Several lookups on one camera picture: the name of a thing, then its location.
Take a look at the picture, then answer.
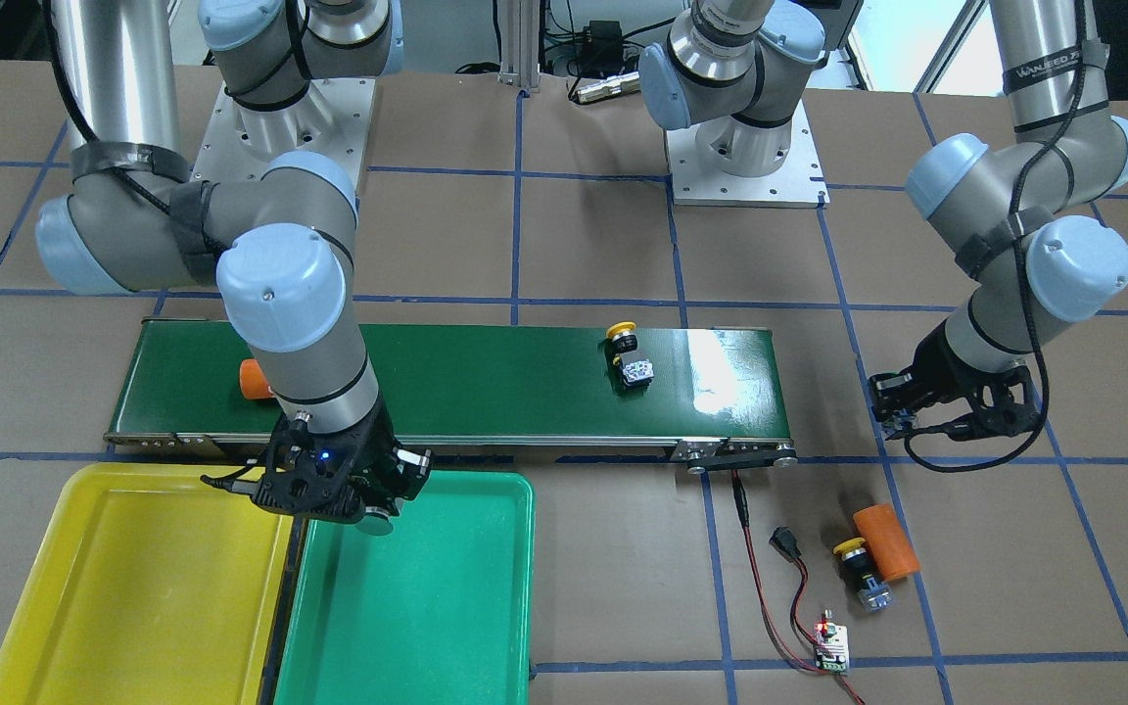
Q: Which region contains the green tray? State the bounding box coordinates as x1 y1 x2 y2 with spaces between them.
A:
274 470 536 704

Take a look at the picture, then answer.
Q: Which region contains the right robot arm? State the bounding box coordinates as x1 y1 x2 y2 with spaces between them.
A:
35 1 433 536

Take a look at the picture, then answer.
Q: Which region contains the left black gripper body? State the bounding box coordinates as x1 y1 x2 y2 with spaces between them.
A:
869 324 1039 442

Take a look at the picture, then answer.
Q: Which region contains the yellow tray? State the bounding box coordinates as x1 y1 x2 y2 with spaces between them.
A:
0 462 292 704

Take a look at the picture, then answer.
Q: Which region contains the green conveyor belt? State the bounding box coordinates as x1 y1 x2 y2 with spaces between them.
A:
106 318 797 470

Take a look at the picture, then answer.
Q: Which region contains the small circuit board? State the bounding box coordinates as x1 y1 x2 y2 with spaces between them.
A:
812 617 851 677

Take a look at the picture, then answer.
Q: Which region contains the yellow push button switch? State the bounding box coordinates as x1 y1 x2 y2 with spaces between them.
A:
605 321 654 390

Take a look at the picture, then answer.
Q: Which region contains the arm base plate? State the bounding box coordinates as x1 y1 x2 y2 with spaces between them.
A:
191 77 377 186
664 103 831 209

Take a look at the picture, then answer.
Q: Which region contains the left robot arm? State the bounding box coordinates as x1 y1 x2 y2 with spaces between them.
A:
638 1 1128 441

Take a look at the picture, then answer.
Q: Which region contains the green push button switch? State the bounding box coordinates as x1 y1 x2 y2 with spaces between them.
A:
354 506 394 537

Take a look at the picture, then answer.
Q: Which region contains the red black cable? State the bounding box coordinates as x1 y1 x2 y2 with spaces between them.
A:
730 470 869 705

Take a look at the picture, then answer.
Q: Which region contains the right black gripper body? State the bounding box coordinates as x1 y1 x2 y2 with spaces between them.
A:
201 399 433 525

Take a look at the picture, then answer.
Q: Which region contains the orange cylinder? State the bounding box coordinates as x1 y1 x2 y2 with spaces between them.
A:
852 501 920 581
237 358 274 400

